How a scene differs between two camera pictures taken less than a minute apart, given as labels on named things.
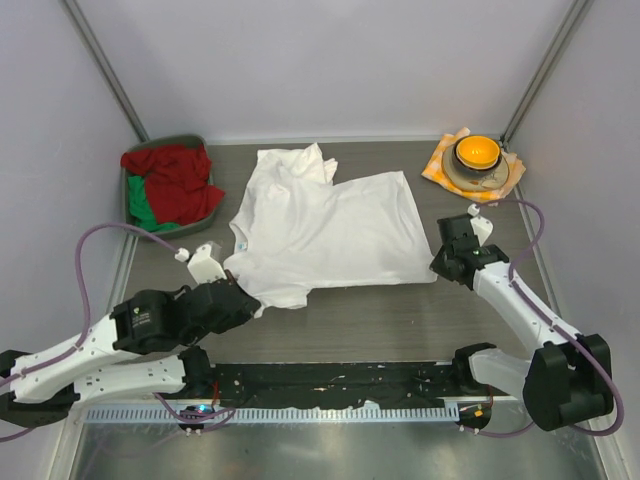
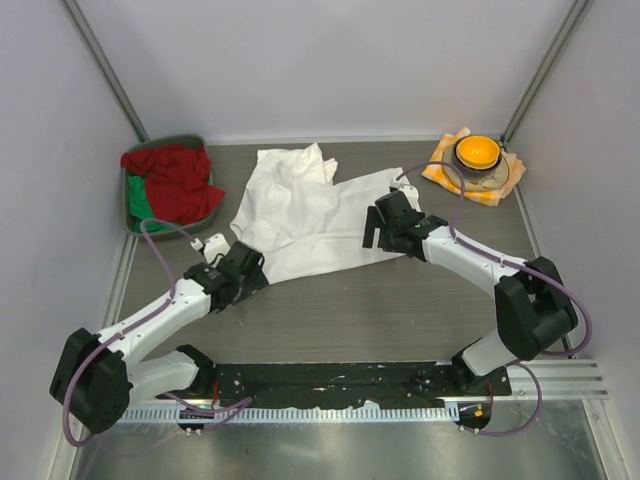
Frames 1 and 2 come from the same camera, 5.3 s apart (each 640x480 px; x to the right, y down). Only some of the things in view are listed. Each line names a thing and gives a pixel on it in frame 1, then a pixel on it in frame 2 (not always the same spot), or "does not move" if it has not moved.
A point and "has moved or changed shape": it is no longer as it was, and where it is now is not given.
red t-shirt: x=177 y=180 does not move
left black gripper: x=242 y=317 to x=252 y=283
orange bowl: x=478 y=152 does not move
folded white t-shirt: x=280 y=171 does not move
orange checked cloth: x=434 y=171 does not move
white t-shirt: x=294 y=229 has moved or changed shape
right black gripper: x=439 y=267 to x=374 y=221
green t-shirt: x=141 y=209 does not move
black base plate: x=329 y=384 does not move
